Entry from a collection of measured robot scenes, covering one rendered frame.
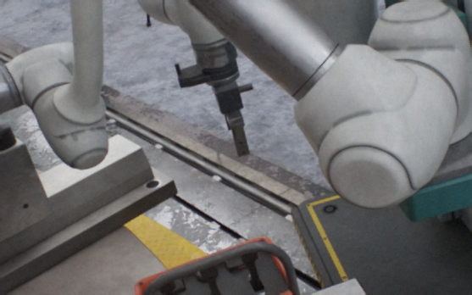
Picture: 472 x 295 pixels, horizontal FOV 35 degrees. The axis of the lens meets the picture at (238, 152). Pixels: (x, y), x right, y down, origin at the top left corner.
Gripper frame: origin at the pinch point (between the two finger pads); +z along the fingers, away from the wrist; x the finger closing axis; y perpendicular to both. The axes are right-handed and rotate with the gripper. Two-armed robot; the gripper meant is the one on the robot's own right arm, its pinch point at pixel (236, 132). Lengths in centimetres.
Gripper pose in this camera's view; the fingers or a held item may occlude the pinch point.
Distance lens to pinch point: 162.6
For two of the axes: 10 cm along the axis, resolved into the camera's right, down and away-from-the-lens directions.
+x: -1.7, -4.5, 8.8
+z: 2.2, 8.5, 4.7
